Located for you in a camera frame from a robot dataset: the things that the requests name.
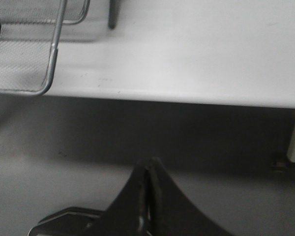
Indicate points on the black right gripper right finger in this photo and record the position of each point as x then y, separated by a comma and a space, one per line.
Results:
171, 212

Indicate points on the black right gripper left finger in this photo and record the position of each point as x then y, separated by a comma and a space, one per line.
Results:
128, 214

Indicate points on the silver mesh tray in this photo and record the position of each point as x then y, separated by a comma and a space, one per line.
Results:
42, 11
28, 56

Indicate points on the grey metal rack frame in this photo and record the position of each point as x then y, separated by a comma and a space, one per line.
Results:
114, 6

